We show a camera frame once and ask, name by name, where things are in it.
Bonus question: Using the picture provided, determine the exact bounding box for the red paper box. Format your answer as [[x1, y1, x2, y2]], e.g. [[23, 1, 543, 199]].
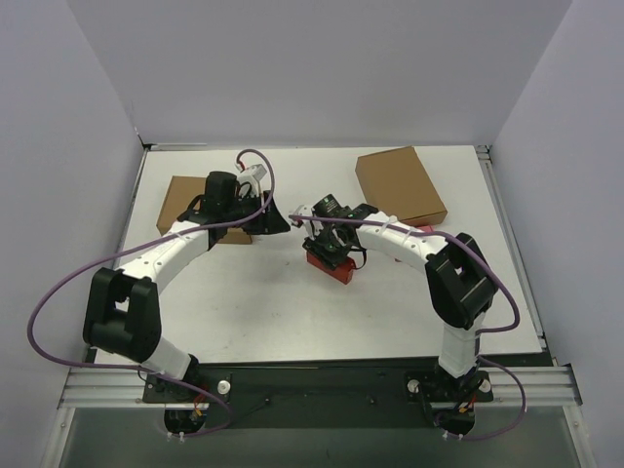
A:
[[306, 253, 356, 285]]

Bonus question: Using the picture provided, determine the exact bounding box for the brown cardboard box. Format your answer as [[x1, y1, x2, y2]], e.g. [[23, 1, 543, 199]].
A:
[[355, 146, 448, 227], [156, 175, 253, 245]]

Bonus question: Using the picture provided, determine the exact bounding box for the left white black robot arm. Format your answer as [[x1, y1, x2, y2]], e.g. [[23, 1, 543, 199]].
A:
[[83, 165, 290, 402]]

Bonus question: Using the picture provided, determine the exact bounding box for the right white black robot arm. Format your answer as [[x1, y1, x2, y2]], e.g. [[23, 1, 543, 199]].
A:
[[292, 195, 498, 378]]

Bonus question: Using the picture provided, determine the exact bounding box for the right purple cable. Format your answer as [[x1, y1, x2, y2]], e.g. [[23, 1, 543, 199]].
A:
[[289, 209, 529, 441]]

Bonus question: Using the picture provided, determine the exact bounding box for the purple cable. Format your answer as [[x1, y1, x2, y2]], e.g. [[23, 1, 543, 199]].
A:
[[289, 209, 529, 441], [26, 147, 277, 438]]

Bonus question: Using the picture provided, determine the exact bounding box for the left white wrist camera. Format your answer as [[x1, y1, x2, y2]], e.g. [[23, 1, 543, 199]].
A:
[[237, 165, 267, 198]]

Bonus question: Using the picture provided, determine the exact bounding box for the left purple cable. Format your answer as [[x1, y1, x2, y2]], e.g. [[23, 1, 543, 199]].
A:
[[26, 147, 277, 438]]

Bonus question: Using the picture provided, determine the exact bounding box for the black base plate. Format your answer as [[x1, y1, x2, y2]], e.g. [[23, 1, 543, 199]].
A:
[[142, 358, 493, 433]]

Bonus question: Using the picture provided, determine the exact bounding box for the aluminium frame rail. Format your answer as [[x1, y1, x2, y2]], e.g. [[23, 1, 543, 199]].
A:
[[58, 366, 582, 409]]

